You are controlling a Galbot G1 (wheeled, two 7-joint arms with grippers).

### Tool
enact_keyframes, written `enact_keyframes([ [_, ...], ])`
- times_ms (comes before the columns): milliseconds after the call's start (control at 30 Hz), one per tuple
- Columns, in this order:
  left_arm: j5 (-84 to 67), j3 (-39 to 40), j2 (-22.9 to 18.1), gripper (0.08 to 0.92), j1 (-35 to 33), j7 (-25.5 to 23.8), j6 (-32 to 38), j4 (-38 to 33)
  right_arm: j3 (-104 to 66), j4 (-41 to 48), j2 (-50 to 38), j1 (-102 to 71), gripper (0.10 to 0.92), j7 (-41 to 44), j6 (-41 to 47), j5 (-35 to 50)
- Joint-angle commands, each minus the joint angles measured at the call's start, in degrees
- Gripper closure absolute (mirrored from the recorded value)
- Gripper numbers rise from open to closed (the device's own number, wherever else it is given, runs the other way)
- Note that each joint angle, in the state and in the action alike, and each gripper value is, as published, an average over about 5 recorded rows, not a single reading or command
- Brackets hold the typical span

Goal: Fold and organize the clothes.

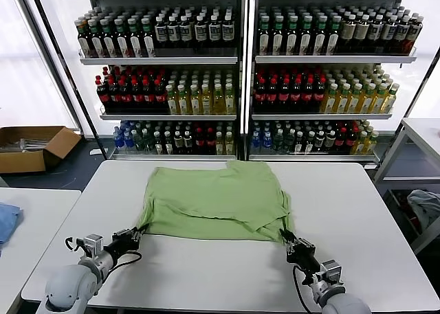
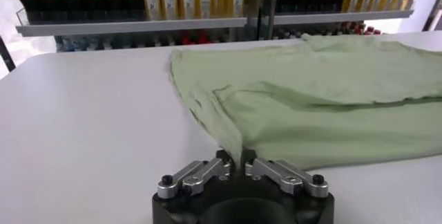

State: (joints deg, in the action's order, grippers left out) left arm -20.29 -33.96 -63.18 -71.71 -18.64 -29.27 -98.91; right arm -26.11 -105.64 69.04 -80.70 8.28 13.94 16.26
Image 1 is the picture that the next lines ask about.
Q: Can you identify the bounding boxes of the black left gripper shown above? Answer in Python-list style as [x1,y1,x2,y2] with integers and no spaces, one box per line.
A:
[106,224,149,258]

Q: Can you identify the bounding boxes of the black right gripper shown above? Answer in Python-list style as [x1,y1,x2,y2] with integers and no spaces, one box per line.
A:
[280,228,322,272]

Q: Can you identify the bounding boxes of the green polo shirt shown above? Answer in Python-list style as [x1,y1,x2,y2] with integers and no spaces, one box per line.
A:
[132,159,297,243]

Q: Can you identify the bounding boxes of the red cap cola bottle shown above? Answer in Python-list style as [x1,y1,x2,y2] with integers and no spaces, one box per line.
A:
[278,76,292,112]
[119,77,133,113]
[205,128,217,155]
[313,76,327,112]
[96,75,111,113]
[131,77,144,113]
[266,76,280,112]
[195,128,206,155]
[335,128,347,153]
[254,76,268,112]
[142,77,155,113]
[345,128,358,153]
[153,77,168,113]
[290,76,303,112]
[108,76,122,113]
[302,76,316,112]

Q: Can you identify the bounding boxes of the blue folded cloth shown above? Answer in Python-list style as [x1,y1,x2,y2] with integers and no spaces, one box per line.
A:
[0,202,24,249]

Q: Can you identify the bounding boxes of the brown cardboard box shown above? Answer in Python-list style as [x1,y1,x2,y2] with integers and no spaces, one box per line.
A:
[0,125,83,175]

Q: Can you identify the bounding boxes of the silver metal parts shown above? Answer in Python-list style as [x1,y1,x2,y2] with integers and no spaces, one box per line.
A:
[0,138,49,153]

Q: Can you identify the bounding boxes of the pale grey cloth bundle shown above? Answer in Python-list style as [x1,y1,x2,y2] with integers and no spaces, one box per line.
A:
[407,188,440,239]

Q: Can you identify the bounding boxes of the grey metal shelf unit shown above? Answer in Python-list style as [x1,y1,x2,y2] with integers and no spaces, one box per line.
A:
[247,0,419,162]
[54,0,247,161]

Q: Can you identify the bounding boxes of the white cap navy label bottle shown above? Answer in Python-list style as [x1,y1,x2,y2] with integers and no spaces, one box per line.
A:
[393,14,410,52]
[194,14,208,49]
[153,14,168,49]
[405,14,424,52]
[166,14,182,49]
[367,12,384,52]
[381,12,396,52]
[178,14,193,49]
[221,12,235,49]
[208,13,221,49]

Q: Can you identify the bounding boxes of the white cap beige label bottle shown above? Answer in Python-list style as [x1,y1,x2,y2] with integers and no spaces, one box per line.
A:
[340,12,357,52]
[353,12,371,52]

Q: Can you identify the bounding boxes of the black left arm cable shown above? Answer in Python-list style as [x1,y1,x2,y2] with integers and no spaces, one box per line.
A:
[115,251,143,271]

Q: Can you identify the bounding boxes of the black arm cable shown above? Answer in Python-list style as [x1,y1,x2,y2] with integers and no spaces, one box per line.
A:
[115,251,143,271]
[291,264,322,314]

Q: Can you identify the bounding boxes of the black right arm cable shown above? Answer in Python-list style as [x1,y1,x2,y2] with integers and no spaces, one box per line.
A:
[291,264,322,314]

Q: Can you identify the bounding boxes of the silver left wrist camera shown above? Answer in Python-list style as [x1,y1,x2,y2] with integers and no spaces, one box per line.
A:
[82,234,104,257]

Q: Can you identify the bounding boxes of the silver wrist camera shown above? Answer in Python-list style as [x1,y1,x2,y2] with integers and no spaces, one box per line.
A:
[82,234,104,257]
[321,259,344,286]

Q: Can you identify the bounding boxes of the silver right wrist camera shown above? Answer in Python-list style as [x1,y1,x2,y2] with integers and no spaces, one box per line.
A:
[321,259,344,286]

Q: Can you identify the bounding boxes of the grey frame side table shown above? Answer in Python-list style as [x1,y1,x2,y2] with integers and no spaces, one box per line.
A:
[373,116,440,255]

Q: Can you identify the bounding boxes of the black slanted frame post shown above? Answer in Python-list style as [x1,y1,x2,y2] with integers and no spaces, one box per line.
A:
[27,0,109,160]
[401,45,440,121]

